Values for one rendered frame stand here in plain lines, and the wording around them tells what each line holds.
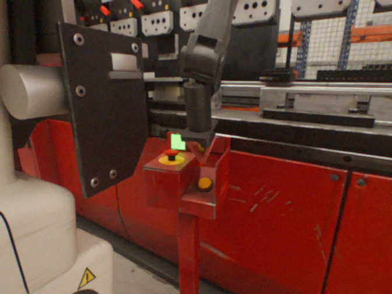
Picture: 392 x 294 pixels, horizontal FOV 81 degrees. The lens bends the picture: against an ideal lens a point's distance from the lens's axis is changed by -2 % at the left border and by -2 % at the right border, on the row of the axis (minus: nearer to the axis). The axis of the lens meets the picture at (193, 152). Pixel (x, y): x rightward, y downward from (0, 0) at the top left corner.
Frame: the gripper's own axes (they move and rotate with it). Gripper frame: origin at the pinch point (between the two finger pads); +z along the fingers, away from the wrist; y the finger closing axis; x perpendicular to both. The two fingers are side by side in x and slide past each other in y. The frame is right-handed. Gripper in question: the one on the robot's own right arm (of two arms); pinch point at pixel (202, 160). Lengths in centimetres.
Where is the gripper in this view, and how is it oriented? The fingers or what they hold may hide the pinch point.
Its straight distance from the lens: 59.9
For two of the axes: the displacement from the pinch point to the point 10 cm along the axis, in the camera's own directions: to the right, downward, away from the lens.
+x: -9.5, -0.9, 3.1
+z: 0.8, 8.5, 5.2
